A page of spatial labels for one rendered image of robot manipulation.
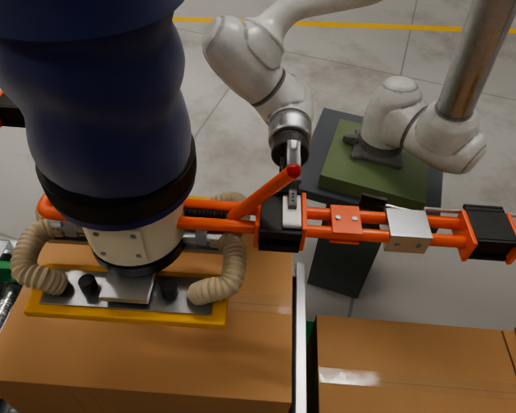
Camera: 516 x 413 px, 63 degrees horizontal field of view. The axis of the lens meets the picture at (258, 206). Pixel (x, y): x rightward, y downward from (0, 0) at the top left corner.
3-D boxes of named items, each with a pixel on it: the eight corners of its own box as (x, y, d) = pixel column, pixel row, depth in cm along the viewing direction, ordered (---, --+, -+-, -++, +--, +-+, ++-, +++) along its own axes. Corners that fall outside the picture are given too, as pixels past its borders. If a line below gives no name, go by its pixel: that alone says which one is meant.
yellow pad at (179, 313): (25, 317, 72) (14, 302, 68) (47, 267, 79) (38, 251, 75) (224, 330, 72) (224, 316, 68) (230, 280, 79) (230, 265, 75)
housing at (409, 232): (383, 253, 72) (391, 237, 69) (377, 222, 77) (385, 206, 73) (424, 256, 72) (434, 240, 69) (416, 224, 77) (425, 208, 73)
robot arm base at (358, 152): (345, 127, 162) (348, 115, 158) (404, 139, 159) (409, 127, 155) (338, 156, 149) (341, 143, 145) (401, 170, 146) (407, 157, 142)
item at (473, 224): (461, 261, 71) (473, 243, 68) (450, 227, 76) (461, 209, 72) (510, 265, 71) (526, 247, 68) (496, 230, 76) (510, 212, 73)
